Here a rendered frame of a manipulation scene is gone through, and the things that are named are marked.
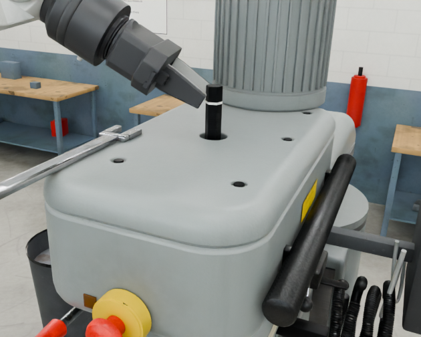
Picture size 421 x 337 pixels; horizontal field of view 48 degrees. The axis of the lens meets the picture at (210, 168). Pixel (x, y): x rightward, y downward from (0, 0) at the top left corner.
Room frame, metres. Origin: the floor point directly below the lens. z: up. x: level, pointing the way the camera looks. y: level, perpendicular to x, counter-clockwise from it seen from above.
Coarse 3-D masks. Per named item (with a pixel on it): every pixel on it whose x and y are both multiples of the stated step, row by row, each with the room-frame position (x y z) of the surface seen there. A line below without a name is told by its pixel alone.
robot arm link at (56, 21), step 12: (12, 0) 0.58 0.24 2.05; (24, 0) 0.58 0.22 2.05; (36, 0) 0.58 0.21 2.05; (48, 0) 0.59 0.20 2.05; (60, 0) 0.58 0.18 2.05; (72, 0) 0.58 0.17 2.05; (36, 12) 0.59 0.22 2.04; (48, 12) 0.58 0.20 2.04; (60, 12) 0.57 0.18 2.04; (72, 12) 0.57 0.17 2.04; (48, 24) 0.58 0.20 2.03; (60, 24) 0.58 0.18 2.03; (48, 36) 0.60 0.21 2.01; (60, 36) 0.58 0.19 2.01
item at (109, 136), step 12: (108, 132) 0.57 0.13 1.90; (132, 132) 0.58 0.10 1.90; (84, 144) 0.52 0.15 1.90; (96, 144) 0.52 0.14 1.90; (108, 144) 0.54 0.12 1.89; (60, 156) 0.48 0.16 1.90; (72, 156) 0.48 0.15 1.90; (84, 156) 0.50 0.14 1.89; (36, 168) 0.44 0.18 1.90; (48, 168) 0.44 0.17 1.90; (60, 168) 0.46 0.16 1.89; (12, 180) 0.41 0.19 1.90; (24, 180) 0.41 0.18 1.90; (36, 180) 0.42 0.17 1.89; (0, 192) 0.38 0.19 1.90; (12, 192) 0.40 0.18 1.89
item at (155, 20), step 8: (128, 0) 5.54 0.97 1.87; (136, 0) 5.50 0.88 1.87; (144, 0) 5.46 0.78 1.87; (152, 0) 5.42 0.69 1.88; (160, 0) 5.39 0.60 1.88; (136, 8) 5.50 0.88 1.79; (144, 8) 5.46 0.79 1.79; (152, 8) 5.42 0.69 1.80; (160, 8) 5.39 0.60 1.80; (136, 16) 5.50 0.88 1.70; (144, 16) 5.46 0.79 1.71; (152, 16) 5.43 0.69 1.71; (160, 16) 5.39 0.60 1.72; (144, 24) 5.46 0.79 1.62; (152, 24) 5.43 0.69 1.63; (160, 24) 5.39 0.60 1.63; (160, 32) 5.39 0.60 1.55
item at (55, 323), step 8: (72, 312) 0.46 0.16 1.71; (80, 312) 0.47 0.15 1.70; (56, 320) 0.44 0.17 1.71; (64, 320) 0.44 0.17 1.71; (72, 320) 0.45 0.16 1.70; (48, 328) 0.42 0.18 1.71; (56, 328) 0.43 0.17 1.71; (64, 328) 0.43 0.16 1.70; (40, 336) 0.41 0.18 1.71; (48, 336) 0.41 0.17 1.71; (56, 336) 0.42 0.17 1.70
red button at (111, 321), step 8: (96, 320) 0.36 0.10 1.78; (104, 320) 0.36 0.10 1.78; (112, 320) 0.37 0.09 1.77; (120, 320) 0.37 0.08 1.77; (88, 328) 0.36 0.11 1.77; (96, 328) 0.35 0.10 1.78; (104, 328) 0.35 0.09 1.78; (112, 328) 0.35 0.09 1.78; (120, 328) 0.36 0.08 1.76; (88, 336) 0.35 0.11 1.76; (96, 336) 0.35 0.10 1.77; (104, 336) 0.35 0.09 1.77; (112, 336) 0.35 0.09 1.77; (120, 336) 0.35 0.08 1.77
